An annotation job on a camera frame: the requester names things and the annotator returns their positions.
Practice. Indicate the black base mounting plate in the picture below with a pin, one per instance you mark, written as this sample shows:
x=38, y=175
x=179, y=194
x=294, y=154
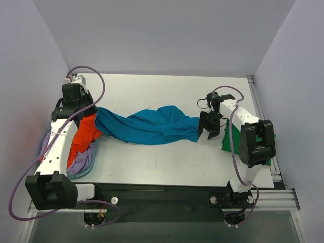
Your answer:
x=166, y=203

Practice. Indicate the lavender t shirt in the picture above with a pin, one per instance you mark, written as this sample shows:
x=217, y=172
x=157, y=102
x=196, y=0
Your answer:
x=81, y=159

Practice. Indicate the orange t shirt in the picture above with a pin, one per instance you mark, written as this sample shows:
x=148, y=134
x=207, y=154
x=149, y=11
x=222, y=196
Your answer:
x=83, y=136

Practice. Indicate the clear blue plastic bin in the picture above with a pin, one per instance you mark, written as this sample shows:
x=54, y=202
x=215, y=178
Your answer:
x=87, y=167

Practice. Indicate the green folded t shirt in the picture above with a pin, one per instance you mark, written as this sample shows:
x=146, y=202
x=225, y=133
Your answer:
x=227, y=141

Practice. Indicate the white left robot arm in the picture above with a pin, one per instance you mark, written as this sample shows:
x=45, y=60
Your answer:
x=50, y=188

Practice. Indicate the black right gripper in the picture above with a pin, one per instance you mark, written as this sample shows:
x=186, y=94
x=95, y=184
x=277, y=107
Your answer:
x=209, y=122

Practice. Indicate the teal blue t shirt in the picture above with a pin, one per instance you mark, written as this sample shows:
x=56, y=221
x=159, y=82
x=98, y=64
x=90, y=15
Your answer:
x=149, y=127

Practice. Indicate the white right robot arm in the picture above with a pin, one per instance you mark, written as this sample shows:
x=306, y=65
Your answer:
x=239, y=187

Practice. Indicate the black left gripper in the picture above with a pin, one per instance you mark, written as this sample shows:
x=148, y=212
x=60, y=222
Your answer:
x=89, y=110

